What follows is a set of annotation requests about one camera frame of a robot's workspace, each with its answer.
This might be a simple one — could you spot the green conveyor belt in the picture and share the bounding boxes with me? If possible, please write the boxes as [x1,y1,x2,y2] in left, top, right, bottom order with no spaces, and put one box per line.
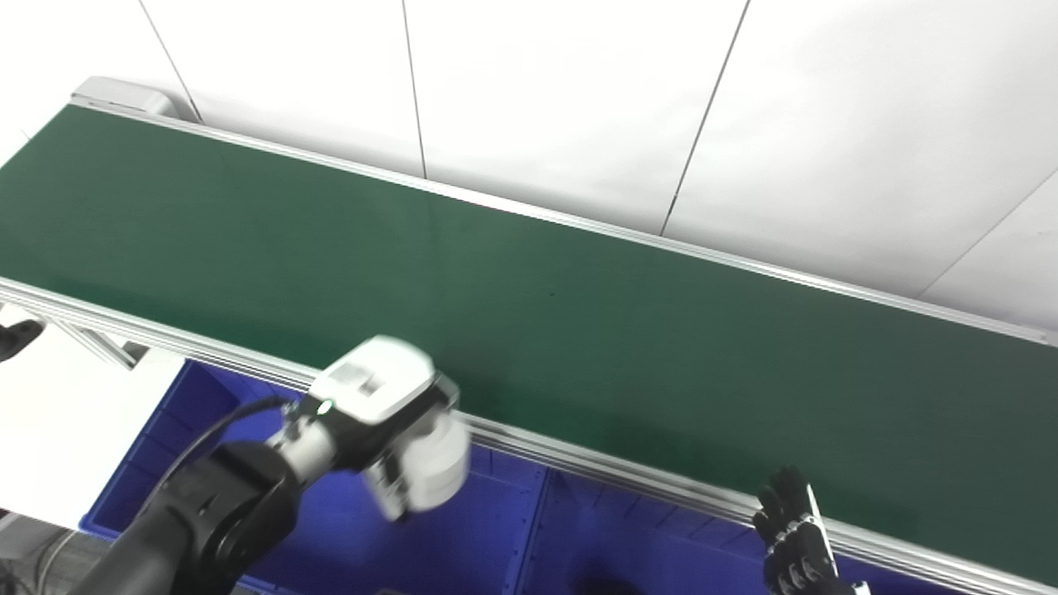
[0,103,1058,585]
[0,76,1058,595]

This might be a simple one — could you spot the black object beside conveyor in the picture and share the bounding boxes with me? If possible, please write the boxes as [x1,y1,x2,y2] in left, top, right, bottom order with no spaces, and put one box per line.
[0,320,45,364]

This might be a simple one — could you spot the white round plastic part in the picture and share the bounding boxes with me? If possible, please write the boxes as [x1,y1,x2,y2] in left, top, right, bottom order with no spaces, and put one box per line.
[403,408,473,512]

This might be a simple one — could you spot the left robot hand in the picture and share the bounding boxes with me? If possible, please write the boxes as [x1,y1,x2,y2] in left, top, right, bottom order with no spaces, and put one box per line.
[306,335,462,523]

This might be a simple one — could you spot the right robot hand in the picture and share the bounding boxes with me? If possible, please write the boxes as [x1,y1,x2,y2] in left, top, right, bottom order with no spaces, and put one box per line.
[752,466,870,595]

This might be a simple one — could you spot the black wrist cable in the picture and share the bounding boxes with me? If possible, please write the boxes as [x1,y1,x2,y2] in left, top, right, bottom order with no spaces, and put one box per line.
[147,395,292,534]

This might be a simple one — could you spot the blue plastic bin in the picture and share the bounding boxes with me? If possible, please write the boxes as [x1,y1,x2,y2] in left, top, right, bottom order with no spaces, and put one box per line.
[80,359,548,595]
[521,469,993,595]

